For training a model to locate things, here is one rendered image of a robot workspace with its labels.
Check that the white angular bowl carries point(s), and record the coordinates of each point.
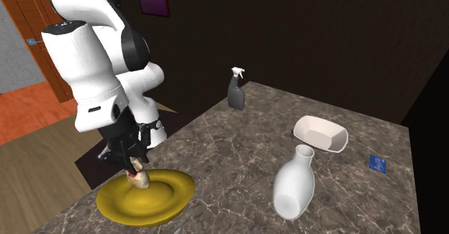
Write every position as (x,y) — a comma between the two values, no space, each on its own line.
(321,135)

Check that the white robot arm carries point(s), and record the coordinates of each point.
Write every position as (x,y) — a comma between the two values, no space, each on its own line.
(87,64)

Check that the white vase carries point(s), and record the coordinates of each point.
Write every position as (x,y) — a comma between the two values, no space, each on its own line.
(293,187)

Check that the brown wooden door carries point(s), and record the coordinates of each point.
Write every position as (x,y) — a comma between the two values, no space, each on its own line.
(42,26)

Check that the yellow plate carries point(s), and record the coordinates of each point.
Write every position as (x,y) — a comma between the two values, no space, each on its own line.
(151,205)

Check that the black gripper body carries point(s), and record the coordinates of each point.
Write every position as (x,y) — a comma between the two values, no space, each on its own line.
(121,135)

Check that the blue card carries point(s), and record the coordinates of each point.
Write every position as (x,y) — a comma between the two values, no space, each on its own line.
(377,164)

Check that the grey spray bottle, white head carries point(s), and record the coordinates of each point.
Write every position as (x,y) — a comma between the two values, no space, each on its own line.
(236,94)

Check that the beige lumpy object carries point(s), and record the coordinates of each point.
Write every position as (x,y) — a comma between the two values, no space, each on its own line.
(140,179)

